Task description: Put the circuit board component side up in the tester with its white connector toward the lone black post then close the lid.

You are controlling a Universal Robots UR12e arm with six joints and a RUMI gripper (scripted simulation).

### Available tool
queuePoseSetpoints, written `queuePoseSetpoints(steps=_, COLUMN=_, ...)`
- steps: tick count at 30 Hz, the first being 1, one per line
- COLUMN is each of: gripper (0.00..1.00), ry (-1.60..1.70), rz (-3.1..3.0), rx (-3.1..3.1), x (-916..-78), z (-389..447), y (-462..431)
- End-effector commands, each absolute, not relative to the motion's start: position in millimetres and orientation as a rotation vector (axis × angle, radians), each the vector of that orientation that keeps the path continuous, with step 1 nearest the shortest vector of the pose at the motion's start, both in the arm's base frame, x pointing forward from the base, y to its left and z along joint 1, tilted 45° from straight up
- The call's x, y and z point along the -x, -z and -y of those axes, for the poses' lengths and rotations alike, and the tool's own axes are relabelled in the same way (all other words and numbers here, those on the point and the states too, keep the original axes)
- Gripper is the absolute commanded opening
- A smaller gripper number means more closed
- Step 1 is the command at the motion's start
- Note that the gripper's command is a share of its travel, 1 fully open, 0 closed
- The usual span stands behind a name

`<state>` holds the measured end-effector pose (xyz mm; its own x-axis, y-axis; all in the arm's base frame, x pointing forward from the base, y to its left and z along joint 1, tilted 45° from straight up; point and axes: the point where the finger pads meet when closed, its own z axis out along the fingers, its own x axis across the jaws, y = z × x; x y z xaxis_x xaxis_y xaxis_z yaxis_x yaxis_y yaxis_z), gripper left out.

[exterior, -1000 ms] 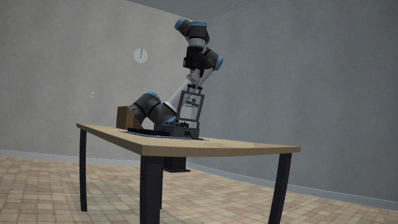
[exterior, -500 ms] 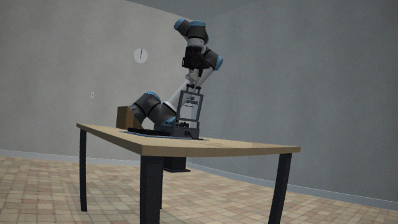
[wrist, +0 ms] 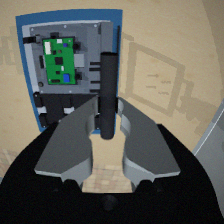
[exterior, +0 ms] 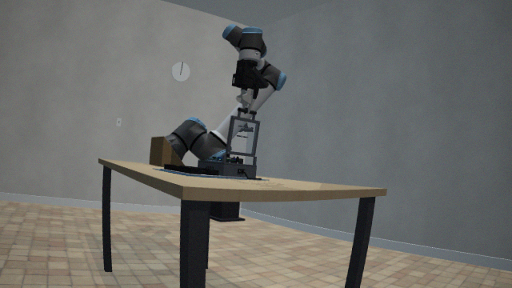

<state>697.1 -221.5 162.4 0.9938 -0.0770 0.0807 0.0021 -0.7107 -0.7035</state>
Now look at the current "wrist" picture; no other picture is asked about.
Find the green circuit board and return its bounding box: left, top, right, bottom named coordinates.
left=43, top=38, right=76, bottom=84

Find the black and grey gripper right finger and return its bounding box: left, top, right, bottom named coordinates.
left=115, top=96, right=224, bottom=224

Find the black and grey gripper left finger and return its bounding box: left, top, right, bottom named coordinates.
left=0, top=96, right=100, bottom=224

